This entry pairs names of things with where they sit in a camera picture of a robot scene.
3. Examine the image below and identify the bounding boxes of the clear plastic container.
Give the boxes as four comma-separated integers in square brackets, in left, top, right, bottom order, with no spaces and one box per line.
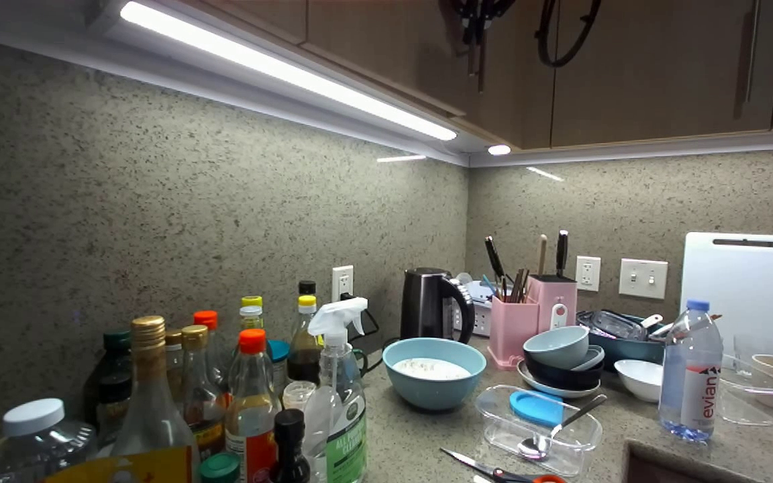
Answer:
[475,383,607,477]

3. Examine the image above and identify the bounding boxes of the white spray bottle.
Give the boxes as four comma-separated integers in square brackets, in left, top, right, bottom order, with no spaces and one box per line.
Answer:
[305,296,372,483]

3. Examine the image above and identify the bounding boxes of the orange handled scissors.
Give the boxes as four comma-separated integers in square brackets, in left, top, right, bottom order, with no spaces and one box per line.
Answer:
[438,446,568,483]

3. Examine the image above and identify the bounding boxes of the dark green cap bottle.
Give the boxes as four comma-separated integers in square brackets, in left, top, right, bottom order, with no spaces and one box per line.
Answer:
[89,329,136,439]

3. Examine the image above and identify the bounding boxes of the white lid canister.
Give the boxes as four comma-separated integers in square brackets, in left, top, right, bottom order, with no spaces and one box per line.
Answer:
[0,393,101,483]

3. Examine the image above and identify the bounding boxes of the yellow cap dark bottle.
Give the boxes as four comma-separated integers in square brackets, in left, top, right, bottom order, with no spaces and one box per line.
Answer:
[286,293,326,387]

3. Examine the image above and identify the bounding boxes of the yellow green cap bottle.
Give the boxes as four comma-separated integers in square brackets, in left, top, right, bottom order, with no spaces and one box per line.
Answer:
[239,293,268,332]

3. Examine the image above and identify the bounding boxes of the small gold cap bottle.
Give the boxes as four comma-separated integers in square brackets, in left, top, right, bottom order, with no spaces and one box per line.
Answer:
[175,321,228,455]

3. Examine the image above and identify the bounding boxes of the pink knife block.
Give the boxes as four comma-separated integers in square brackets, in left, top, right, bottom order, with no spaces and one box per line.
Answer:
[525,273,580,336]

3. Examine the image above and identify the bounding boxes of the light blue filled bowl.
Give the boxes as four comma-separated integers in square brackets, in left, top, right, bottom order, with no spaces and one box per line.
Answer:
[380,336,489,412]

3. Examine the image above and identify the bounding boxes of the small white bowl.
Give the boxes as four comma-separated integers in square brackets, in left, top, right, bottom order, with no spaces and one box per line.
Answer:
[612,356,666,404]

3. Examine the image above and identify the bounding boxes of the teal lid dark jar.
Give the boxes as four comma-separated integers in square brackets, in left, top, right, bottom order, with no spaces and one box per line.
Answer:
[266,336,293,368]

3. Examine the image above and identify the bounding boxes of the clear lid jar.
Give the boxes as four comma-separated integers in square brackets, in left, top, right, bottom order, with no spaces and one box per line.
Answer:
[278,377,321,424]

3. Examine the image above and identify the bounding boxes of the orange cap sauce bottle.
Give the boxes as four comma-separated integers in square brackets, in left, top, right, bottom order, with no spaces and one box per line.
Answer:
[222,326,282,483]

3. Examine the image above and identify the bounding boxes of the red cap bottle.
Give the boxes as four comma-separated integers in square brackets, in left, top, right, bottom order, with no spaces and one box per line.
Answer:
[189,309,226,363]

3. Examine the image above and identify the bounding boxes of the wide white switch plate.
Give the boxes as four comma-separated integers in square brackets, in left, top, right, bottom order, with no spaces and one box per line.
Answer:
[616,258,671,301]

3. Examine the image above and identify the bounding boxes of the blue lid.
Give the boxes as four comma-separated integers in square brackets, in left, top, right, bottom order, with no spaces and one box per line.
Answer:
[506,389,568,428]

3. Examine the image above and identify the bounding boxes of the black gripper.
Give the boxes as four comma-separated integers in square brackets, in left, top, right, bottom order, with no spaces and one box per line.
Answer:
[439,0,501,54]

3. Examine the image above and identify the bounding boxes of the black handled knife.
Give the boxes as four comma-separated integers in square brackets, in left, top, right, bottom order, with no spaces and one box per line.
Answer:
[482,232,506,282]
[553,227,572,278]

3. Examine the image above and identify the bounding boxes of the pink utensil holder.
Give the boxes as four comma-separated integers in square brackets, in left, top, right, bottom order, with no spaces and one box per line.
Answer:
[489,293,542,369]

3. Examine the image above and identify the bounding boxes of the clear glass container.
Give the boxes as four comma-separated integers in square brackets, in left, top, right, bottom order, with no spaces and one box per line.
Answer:
[717,356,773,428]

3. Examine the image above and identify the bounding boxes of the dark navy bowl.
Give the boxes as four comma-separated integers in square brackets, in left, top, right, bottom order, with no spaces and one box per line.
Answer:
[523,344,607,391]

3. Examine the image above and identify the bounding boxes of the clear plastic water bottle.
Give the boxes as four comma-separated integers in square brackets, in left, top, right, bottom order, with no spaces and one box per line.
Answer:
[658,298,727,446]

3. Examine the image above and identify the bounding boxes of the small black cap bottle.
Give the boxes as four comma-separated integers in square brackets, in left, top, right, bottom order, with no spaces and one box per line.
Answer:
[268,407,314,483]

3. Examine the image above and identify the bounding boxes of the white cutting board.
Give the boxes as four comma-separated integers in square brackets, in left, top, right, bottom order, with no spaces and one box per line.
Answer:
[679,230,773,365]

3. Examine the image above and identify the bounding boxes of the green bottle cap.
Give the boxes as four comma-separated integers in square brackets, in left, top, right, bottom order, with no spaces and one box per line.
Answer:
[196,451,243,483]

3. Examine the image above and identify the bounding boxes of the white wall outlet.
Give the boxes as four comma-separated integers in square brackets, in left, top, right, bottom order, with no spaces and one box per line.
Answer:
[329,263,356,302]

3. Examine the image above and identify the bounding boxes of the wooden upper cabinets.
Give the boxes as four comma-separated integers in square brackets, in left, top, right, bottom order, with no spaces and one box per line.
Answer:
[549,0,773,148]

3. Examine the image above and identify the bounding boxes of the large gold cap bottle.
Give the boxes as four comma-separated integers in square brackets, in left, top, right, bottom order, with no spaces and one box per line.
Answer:
[44,314,201,483]

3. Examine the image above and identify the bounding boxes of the black electric kettle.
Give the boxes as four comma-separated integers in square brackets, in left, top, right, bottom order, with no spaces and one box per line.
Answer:
[399,265,478,347]

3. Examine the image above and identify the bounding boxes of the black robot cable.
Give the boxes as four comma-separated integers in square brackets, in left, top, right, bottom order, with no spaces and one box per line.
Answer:
[532,0,607,70]

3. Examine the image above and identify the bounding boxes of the wooden cabinet door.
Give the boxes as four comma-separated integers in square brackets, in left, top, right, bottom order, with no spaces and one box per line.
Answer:
[482,0,557,151]
[303,0,482,124]

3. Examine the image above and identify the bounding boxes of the small white switch plate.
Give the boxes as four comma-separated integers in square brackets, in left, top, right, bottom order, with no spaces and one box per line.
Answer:
[573,255,604,296]

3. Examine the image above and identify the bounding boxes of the pale blue stacked bowl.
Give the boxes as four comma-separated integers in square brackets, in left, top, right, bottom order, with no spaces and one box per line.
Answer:
[519,325,589,369]

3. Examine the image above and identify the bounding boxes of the metal spoon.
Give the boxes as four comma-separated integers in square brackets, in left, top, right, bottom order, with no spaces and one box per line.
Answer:
[515,391,608,465]

